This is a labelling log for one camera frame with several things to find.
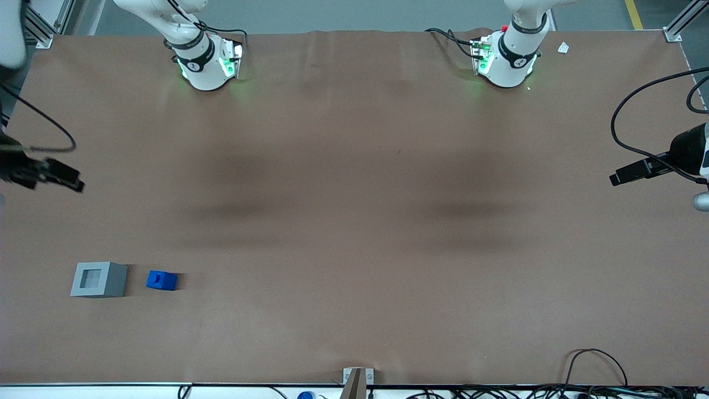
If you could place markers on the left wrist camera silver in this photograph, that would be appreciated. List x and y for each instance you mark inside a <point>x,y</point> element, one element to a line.
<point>701,201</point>

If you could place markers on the small white paper scrap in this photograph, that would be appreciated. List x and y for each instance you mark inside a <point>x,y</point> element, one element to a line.
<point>563,47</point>

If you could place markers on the brown table cover sheet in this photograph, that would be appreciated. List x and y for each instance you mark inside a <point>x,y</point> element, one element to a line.
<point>354,233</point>

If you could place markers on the metal bracket with brown post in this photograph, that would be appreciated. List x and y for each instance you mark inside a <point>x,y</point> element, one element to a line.
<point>354,382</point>

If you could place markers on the blue plastic block part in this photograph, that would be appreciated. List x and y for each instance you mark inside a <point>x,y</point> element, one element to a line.
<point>162,280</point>

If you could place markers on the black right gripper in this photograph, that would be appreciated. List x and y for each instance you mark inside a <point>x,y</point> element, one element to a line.
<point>15,164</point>

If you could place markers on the aluminium frame corner post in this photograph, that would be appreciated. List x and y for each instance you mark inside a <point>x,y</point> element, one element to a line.
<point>44,22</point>
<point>680,25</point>

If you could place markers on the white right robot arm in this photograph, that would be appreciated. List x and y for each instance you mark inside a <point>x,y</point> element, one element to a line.
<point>202,66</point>

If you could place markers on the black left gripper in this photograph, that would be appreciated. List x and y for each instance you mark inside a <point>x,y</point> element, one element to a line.
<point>684,150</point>

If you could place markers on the blue round cap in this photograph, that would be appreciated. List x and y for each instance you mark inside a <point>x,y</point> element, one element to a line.
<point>305,395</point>

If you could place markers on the gray square base block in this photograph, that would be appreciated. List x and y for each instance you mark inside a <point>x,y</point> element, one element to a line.
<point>101,280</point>

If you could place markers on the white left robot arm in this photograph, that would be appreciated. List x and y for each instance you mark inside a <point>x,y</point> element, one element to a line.
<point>507,61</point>

